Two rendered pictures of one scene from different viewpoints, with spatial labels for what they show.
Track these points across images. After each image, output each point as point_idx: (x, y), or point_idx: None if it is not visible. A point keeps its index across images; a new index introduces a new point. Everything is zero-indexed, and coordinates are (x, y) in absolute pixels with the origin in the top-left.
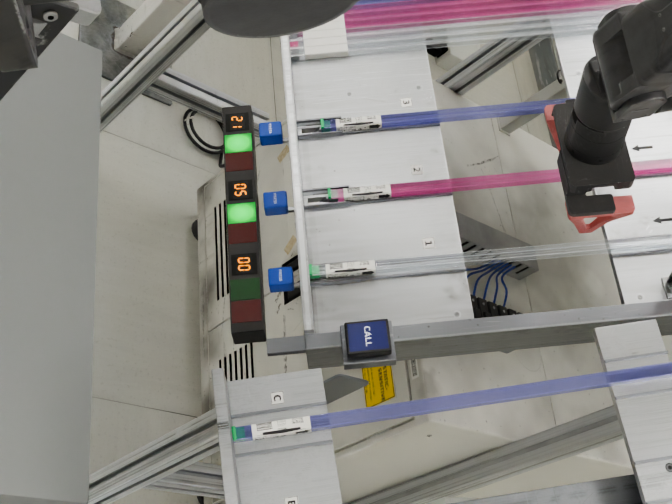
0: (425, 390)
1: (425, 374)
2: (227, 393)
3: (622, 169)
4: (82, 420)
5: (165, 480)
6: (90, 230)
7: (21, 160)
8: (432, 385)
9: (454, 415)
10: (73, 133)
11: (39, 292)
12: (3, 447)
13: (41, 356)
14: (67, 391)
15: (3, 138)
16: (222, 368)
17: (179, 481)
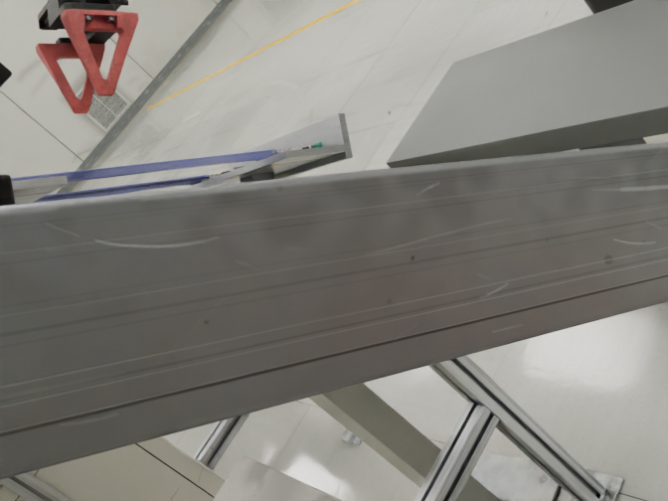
0: (258, 462)
1: (265, 468)
2: (334, 136)
3: None
4: (421, 151)
5: (463, 410)
6: (532, 128)
7: (599, 70)
8: (253, 475)
9: (221, 497)
10: (623, 95)
11: (499, 109)
12: (430, 116)
13: (462, 121)
14: (438, 140)
15: (621, 53)
16: (338, 113)
17: (457, 423)
